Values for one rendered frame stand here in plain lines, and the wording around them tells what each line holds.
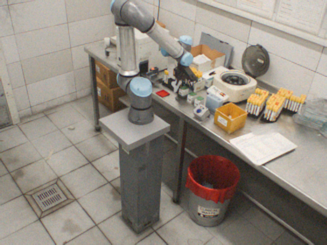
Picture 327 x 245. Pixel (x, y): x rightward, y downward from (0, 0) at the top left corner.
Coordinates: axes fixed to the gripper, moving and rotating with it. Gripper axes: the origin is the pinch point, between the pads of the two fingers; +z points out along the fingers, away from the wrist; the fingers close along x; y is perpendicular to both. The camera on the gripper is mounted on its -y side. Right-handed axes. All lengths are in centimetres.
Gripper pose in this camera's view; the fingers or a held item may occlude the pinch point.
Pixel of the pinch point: (183, 90)
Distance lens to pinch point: 214.3
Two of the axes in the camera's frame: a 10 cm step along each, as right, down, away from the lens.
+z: -0.4, 8.1, 5.9
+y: -6.3, -4.8, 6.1
